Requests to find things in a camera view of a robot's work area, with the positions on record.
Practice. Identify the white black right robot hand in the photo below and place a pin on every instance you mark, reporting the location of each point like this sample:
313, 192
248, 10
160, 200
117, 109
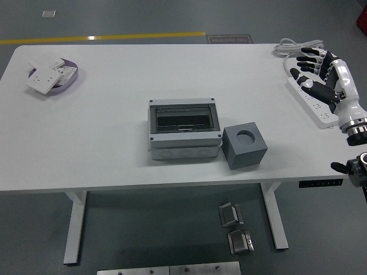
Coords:
348, 97

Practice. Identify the grey electrical box with lid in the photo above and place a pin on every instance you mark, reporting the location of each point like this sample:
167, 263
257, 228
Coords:
183, 140

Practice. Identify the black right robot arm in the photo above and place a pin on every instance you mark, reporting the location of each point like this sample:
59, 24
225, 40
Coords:
357, 139

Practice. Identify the grey cube with round hole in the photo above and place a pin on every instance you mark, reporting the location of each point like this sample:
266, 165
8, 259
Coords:
246, 157

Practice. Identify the white power strip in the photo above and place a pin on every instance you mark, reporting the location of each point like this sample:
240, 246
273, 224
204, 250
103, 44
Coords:
315, 111

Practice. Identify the red object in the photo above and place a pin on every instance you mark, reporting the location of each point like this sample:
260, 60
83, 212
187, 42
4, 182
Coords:
362, 17

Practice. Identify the black table control panel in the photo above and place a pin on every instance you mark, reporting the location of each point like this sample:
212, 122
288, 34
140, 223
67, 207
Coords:
321, 183

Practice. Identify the brown floor sign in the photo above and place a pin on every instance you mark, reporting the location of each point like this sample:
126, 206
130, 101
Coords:
229, 40

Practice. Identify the white table leg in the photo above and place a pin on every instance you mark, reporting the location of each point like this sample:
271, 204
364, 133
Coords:
276, 223
75, 229

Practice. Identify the metal clamp block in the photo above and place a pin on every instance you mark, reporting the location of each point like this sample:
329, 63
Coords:
239, 243
229, 215

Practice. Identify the yellow floor tape line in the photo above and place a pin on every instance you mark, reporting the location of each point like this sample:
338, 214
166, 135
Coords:
114, 37

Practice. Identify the metal plate with screws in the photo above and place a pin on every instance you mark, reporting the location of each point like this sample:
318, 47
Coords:
134, 271

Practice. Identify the purple oval tray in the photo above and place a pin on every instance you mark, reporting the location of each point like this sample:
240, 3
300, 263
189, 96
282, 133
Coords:
71, 80

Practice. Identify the white printed socket plate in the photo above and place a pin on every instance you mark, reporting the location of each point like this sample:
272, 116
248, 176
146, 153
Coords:
67, 73

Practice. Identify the small grey floor plate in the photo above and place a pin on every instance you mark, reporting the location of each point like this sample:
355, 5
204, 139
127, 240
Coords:
48, 13

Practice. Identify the white wall switch plate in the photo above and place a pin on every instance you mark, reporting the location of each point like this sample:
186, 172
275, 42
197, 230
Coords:
46, 61

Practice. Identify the large white wall socket plate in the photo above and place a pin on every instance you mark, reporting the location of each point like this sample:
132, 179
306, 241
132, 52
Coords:
43, 78

